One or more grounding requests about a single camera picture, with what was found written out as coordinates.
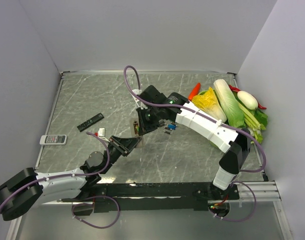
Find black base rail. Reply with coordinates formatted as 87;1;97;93
62;182;240;213

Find red chili pepper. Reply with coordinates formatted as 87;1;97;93
228;84;267;110

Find celery stalks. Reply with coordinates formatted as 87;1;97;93
238;102;266;131

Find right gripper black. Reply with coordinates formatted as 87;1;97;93
136;106;162;136

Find green plastic tray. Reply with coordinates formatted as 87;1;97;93
197;89;258;148

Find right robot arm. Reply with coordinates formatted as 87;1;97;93
133;85;251;199

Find white remote with blue button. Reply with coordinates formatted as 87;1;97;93
129;118;145;148

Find bok choy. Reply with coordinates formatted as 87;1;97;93
247;127;263;144

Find black remote control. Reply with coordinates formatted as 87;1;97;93
77;113;105;132

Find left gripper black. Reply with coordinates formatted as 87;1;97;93
101;134;141;174

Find orange carrot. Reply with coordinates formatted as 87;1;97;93
188;82;201;101

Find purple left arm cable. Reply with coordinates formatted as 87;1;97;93
0;131;111;215

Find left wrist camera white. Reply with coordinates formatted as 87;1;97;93
95;127;110;143

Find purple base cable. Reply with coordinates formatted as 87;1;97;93
71;196;121;230

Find blue battery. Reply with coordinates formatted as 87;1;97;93
167;124;177;130

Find green napa cabbage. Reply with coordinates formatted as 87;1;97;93
213;79;246;128

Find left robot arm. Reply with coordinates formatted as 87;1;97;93
0;136;142;221

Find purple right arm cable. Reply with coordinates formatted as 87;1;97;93
123;65;266;174

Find white eggplant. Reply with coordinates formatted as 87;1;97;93
237;90;259;110

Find white grey remote left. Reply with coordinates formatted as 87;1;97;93
39;134;68;146

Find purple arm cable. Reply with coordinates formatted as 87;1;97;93
0;131;111;215
123;65;266;174

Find yellow napa cabbage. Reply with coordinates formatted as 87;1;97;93
191;87;228;123

